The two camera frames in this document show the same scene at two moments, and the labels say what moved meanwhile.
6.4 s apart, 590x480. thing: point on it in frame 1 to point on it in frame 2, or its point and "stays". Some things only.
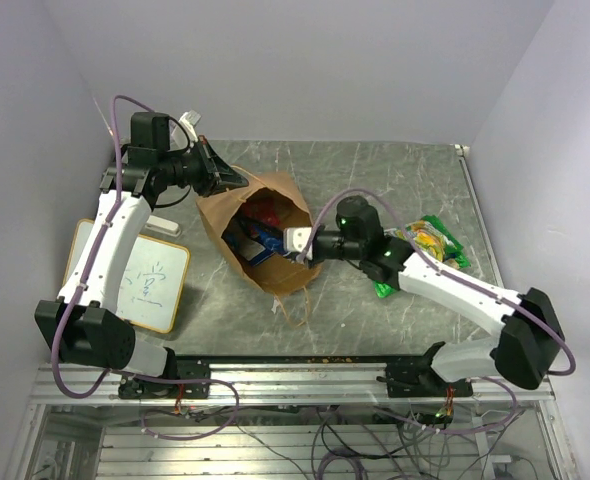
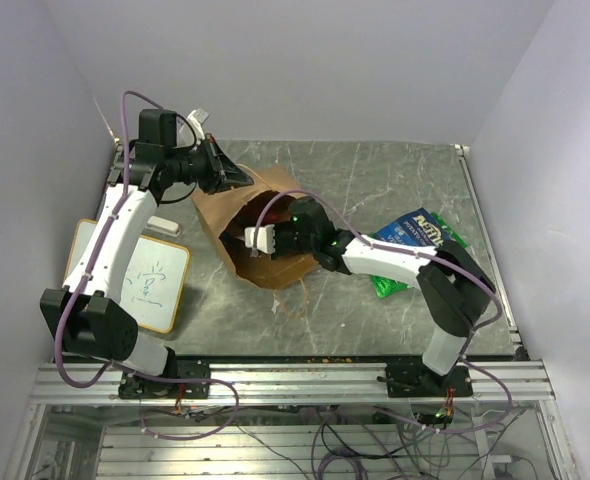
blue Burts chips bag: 255,243 to 419,228
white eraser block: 162,226 stays
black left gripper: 214,170 stays
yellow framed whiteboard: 150,278 stays
